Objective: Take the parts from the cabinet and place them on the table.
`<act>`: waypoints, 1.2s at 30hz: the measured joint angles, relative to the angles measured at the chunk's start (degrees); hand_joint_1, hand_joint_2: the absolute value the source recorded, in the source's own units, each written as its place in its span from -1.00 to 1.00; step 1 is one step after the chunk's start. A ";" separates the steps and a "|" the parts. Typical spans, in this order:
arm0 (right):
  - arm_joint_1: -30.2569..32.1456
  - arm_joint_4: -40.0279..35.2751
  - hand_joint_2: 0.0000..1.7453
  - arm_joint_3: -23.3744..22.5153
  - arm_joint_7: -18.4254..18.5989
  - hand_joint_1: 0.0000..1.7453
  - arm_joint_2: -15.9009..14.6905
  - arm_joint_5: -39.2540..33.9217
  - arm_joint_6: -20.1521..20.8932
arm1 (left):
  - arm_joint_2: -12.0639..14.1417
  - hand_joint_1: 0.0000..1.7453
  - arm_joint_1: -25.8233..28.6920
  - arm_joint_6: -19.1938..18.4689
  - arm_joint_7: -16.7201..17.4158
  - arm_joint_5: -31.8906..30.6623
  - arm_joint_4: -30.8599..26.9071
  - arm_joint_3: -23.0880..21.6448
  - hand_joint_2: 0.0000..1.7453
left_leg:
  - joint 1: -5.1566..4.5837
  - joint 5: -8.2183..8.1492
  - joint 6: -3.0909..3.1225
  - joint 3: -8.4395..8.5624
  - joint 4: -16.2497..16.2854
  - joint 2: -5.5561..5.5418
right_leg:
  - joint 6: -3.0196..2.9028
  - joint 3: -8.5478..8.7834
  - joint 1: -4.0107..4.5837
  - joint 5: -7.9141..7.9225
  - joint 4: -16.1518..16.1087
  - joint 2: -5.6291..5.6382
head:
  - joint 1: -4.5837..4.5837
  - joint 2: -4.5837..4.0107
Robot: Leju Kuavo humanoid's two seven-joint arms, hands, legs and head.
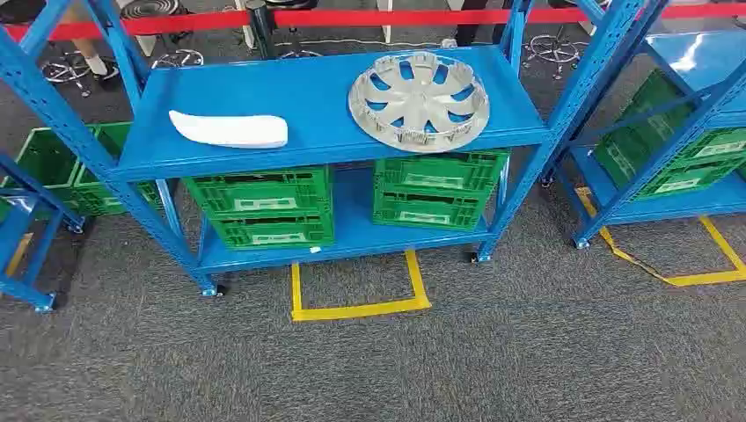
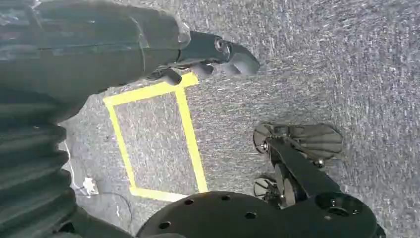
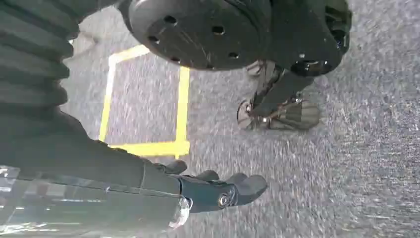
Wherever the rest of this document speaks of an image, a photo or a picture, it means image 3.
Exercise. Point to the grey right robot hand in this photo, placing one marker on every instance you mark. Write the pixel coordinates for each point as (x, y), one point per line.
(82, 184)

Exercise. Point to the yellow floor tape marking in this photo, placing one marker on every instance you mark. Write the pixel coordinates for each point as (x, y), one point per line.
(182, 111)

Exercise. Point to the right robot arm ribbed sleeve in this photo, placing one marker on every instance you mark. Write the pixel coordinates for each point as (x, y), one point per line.
(32, 56)

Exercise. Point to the robot right leg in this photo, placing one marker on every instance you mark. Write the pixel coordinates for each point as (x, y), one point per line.
(203, 29)

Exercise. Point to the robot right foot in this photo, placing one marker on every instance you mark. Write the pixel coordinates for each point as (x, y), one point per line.
(295, 116)

